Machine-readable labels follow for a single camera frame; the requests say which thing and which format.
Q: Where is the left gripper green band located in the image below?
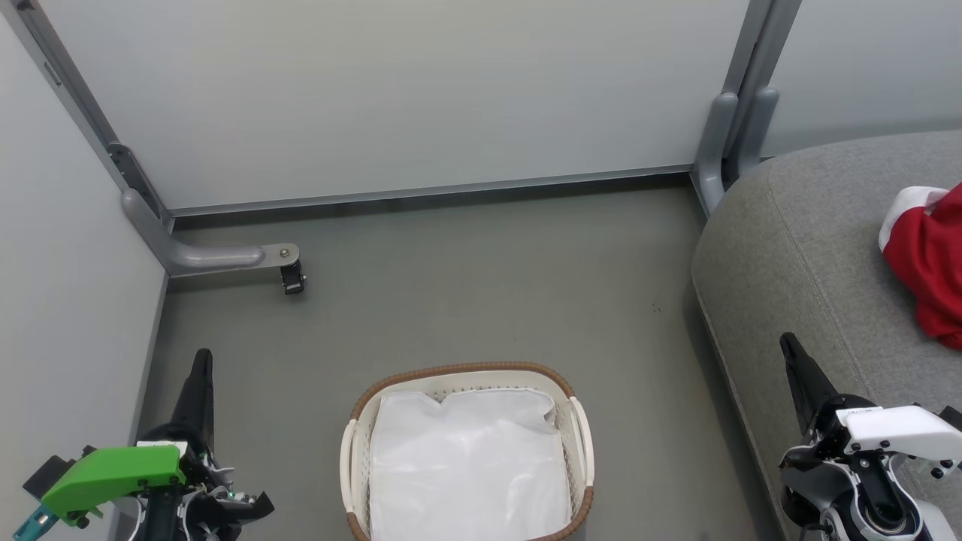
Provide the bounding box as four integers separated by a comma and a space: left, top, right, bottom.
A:
41, 348, 276, 541

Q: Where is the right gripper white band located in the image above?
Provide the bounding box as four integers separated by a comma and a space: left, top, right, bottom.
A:
779, 333, 962, 479

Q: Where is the red white sports jacket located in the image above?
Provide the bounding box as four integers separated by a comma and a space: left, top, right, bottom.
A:
878, 183, 962, 352

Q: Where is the cream laundry basket brown rim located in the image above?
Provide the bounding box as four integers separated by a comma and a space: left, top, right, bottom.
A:
340, 361, 596, 541

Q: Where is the grey fabric sofa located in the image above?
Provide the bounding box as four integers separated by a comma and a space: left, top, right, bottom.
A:
691, 131, 962, 541

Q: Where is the grey partition foot with plate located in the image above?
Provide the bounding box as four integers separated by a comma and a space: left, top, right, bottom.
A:
121, 188, 301, 278

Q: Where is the black cable teal plug left arm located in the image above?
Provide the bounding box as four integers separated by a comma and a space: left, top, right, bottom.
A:
11, 503, 59, 541

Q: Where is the grey partition bottom rail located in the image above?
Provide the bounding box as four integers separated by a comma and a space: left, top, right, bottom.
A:
169, 165, 697, 219

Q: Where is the grey slanted partition post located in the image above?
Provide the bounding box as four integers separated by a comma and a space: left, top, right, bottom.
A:
0, 0, 175, 230

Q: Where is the grey upright partition post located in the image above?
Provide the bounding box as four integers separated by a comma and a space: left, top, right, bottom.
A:
723, 0, 803, 98

